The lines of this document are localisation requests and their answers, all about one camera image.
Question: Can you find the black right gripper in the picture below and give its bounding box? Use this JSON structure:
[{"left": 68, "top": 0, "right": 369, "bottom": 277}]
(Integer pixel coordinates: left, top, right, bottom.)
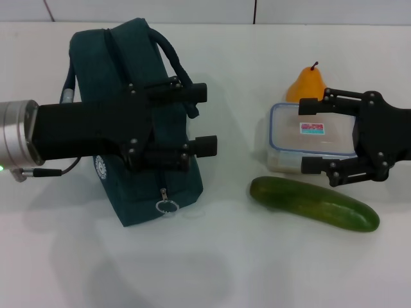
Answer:
[{"left": 298, "top": 87, "right": 411, "bottom": 189}]

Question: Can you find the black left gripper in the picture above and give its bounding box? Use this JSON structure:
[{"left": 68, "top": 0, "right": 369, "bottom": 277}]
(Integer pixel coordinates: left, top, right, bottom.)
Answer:
[{"left": 30, "top": 83, "right": 157, "bottom": 170}]

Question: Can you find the clear container with blue-rimmed lid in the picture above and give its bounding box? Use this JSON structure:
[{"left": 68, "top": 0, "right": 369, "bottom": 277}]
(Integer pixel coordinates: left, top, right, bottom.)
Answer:
[{"left": 266, "top": 101, "right": 359, "bottom": 176}]

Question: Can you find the dark teal fabric bag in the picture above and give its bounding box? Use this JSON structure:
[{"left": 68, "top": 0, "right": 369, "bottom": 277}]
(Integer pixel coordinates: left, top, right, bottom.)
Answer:
[{"left": 60, "top": 18, "right": 206, "bottom": 228}]

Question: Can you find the orange pear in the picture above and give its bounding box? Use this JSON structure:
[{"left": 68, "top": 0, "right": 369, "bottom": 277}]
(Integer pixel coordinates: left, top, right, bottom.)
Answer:
[{"left": 284, "top": 60, "right": 327, "bottom": 103}]

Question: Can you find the green cucumber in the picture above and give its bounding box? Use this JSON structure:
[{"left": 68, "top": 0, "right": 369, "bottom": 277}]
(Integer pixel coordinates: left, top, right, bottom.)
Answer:
[{"left": 249, "top": 176, "right": 381, "bottom": 234}]

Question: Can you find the black cable with silver plug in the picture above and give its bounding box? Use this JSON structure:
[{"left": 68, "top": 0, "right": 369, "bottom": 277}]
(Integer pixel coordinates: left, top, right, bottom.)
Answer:
[{"left": 13, "top": 156, "right": 82, "bottom": 183}]

